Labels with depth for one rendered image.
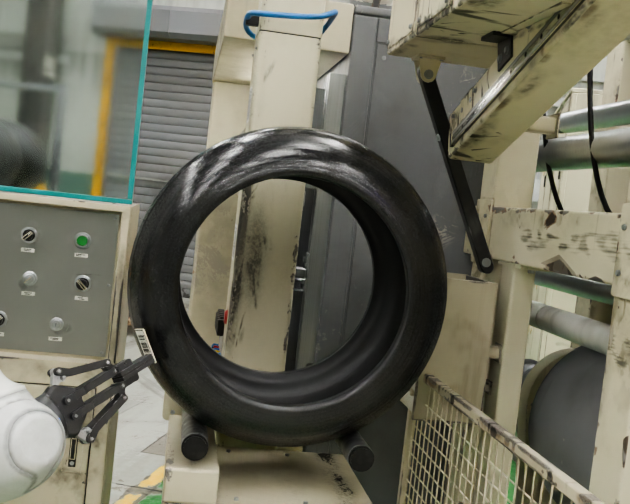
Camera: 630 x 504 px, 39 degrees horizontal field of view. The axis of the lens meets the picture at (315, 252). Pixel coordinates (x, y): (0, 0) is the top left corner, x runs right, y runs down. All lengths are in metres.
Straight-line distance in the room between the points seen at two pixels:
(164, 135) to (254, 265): 9.38
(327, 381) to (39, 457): 0.81
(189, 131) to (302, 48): 9.25
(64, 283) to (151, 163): 9.14
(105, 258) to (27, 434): 1.07
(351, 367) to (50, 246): 0.78
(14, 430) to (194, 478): 0.49
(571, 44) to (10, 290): 1.36
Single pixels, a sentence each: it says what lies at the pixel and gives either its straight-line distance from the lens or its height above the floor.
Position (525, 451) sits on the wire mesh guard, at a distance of 1.34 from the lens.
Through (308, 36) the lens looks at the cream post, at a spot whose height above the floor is 1.66.
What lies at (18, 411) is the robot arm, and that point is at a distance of 1.10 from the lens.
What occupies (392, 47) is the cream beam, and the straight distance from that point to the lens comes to 1.81.
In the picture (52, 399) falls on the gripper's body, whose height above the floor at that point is 0.99.
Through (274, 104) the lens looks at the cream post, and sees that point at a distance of 1.82.
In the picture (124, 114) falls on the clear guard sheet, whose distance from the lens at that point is 2.09.
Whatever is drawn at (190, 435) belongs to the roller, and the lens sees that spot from 1.49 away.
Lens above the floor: 1.32
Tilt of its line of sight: 3 degrees down
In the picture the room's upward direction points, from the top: 6 degrees clockwise
